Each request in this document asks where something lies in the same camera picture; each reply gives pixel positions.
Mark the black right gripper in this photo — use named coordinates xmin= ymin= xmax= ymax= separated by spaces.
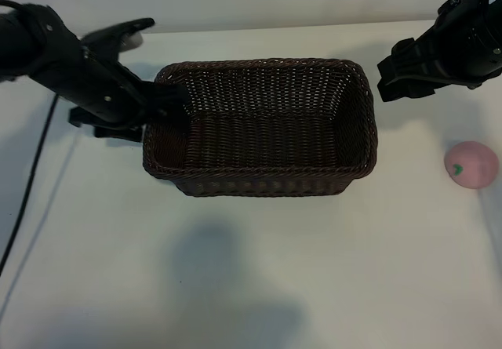
xmin=376 ymin=0 xmax=482 ymax=104

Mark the pink peach with green mark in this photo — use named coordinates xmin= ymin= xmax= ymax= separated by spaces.
xmin=443 ymin=140 xmax=496 ymax=190

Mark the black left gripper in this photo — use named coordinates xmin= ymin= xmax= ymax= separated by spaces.
xmin=49 ymin=45 xmax=190 ymax=144

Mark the dark brown wicker basket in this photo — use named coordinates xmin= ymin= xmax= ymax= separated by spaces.
xmin=141 ymin=57 xmax=380 ymax=198

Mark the black braided cable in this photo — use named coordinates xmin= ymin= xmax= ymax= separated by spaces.
xmin=0 ymin=93 xmax=60 ymax=276

